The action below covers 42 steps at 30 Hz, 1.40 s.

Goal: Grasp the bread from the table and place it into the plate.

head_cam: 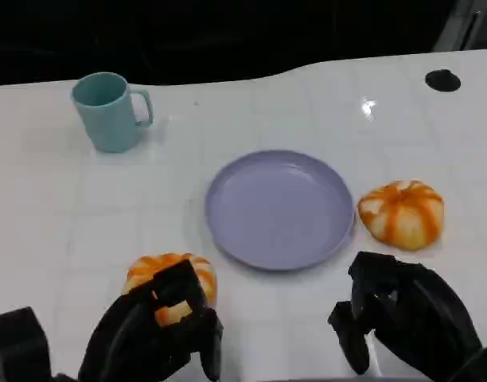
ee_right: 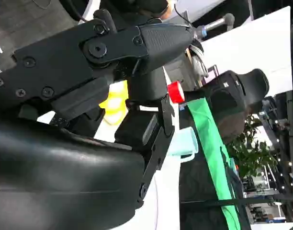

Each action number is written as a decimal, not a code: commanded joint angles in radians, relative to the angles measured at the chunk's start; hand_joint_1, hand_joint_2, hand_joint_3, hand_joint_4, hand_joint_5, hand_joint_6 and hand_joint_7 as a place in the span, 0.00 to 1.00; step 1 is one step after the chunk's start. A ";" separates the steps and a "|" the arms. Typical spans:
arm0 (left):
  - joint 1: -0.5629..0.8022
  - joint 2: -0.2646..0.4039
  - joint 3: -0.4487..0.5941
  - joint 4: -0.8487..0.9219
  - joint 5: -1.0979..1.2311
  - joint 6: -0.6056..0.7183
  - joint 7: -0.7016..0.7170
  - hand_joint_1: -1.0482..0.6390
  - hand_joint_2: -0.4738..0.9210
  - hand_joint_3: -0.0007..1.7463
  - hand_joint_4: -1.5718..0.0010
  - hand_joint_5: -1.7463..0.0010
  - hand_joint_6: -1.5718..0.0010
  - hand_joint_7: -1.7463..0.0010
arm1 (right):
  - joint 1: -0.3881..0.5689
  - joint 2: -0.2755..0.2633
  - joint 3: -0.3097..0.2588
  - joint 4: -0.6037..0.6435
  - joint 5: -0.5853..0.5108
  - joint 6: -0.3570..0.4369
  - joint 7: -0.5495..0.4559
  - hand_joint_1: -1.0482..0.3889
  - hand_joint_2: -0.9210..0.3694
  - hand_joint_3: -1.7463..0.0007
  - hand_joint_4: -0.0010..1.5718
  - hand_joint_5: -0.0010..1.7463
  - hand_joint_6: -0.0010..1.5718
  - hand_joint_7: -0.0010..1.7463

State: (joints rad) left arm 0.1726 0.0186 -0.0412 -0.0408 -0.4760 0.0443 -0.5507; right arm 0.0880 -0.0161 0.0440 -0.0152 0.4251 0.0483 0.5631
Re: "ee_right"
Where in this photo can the red tape roll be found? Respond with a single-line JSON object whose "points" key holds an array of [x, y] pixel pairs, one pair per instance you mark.
{"points": [[175, 92]]}

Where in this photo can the dark equipment rack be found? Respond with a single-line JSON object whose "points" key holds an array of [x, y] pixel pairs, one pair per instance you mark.
{"points": [[292, 143]]}

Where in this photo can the green potted plant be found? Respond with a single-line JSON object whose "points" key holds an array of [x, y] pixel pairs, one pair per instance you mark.
{"points": [[251, 153]]}

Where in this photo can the white board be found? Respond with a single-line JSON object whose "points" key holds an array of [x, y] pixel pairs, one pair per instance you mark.
{"points": [[244, 48]]}

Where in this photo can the green cloth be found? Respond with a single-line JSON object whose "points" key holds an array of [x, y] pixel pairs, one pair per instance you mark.
{"points": [[208, 143]]}

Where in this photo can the black fabric panel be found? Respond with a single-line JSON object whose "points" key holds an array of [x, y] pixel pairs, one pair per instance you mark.
{"points": [[196, 182]]}

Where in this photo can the pale green mug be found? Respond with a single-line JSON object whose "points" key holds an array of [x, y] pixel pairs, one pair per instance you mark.
{"points": [[184, 141]]}

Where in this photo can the black office chair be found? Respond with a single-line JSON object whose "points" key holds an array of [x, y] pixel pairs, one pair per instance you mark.
{"points": [[232, 100]]}

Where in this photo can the orange and white bread roll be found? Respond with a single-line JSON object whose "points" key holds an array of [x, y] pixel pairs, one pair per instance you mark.
{"points": [[115, 105]]}

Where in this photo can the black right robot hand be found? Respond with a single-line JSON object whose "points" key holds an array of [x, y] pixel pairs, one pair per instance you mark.
{"points": [[53, 172]]}

